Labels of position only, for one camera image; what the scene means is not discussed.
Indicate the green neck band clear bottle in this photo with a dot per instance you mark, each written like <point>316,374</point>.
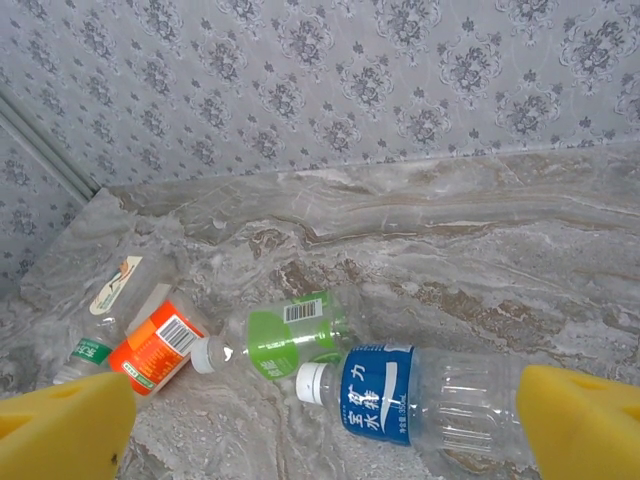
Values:
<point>115,290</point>

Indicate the orange label plastic bottle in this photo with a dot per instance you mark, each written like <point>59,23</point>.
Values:
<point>150,355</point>

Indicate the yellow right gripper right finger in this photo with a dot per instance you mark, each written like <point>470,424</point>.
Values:
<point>585,430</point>

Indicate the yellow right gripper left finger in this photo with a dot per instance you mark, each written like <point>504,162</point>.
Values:
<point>60,435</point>

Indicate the green label plastic bottle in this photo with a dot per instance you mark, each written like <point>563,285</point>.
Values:
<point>270,340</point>

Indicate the blue label plastic bottle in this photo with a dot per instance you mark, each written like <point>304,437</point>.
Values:
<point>375,395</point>

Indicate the grey aluminium wall strip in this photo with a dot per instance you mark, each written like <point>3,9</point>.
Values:
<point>45,145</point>

